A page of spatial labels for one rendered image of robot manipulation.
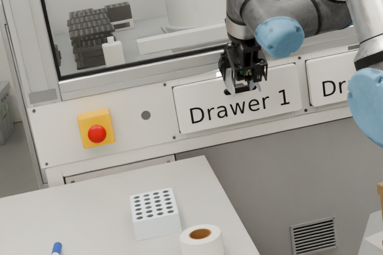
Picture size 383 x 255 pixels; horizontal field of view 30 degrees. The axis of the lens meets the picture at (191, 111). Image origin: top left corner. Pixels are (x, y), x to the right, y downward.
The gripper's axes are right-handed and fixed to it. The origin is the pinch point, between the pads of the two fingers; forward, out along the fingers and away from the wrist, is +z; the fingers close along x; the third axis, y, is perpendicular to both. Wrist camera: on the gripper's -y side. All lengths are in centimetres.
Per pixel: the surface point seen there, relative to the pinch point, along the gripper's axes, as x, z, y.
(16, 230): -52, 3, 22
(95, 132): -33.2, 1.8, 3.3
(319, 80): 19.3, 5.2, -1.0
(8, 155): -94, 230, -170
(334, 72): 23.0, 4.1, -1.8
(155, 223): -25.5, -7.9, 34.0
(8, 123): -95, 248, -209
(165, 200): -22.4, -4.2, 27.3
